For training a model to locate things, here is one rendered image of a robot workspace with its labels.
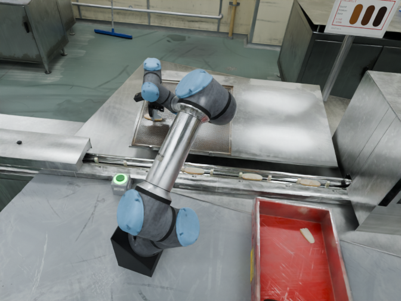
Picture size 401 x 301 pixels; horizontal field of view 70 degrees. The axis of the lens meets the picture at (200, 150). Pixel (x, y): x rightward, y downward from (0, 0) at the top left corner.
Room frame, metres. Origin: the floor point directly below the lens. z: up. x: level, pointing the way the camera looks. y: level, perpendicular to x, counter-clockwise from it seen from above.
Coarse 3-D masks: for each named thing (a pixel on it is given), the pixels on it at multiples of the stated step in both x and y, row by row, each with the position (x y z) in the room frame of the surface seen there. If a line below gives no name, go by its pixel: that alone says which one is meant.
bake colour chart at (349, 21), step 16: (336, 0) 1.69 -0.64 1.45; (352, 0) 1.69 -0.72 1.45; (368, 0) 1.68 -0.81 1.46; (384, 0) 1.68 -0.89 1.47; (400, 0) 1.68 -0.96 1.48; (336, 16) 1.69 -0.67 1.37; (352, 16) 1.69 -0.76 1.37; (368, 16) 1.68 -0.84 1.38; (384, 16) 1.68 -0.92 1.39; (336, 32) 1.69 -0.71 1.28; (352, 32) 1.68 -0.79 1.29; (368, 32) 1.68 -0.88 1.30; (384, 32) 1.68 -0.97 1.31
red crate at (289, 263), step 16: (272, 224) 0.69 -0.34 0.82; (288, 224) 0.70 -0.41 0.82; (304, 224) 0.70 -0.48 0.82; (320, 224) 0.71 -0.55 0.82; (272, 240) 0.61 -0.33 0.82; (288, 240) 0.62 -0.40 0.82; (304, 240) 0.63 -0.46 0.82; (320, 240) 0.63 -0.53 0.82; (272, 256) 0.54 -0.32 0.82; (288, 256) 0.55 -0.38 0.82; (304, 256) 0.55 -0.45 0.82; (320, 256) 0.56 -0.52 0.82; (272, 272) 0.48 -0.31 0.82; (288, 272) 0.48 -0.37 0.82; (304, 272) 0.49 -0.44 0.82; (320, 272) 0.50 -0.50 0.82; (272, 288) 0.42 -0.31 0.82; (288, 288) 0.42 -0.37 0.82; (304, 288) 0.43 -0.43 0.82; (320, 288) 0.43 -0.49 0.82
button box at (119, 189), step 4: (128, 176) 0.82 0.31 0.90; (112, 180) 0.79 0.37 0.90; (128, 180) 0.80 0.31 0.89; (132, 180) 0.84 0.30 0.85; (112, 184) 0.77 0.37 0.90; (116, 184) 0.77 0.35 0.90; (120, 184) 0.77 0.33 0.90; (124, 184) 0.78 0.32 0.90; (128, 184) 0.80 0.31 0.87; (132, 184) 0.84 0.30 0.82; (112, 188) 0.77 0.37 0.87; (116, 188) 0.77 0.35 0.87; (120, 188) 0.77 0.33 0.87; (124, 188) 0.77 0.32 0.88; (128, 188) 0.79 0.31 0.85; (116, 192) 0.77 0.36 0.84; (120, 192) 0.77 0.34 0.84; (124, 192) 0.77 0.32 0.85
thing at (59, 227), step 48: (48, 192) 0.75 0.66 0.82; (96, 192) 0.77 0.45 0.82; (0, 240) 0.51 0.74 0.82; (48, 240) 0.53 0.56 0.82; (96, 240) 0.55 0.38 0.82; (240, 240) 0.60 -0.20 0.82; (0, 288) 0.34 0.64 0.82; (48, 288) 0.35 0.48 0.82; (96, 288) 0.37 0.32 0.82; (144, 288) 0.38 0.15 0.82; (192, 288) 0.40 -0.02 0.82; (240, 288) 0.41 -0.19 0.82; (384, 288) 0.46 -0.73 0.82
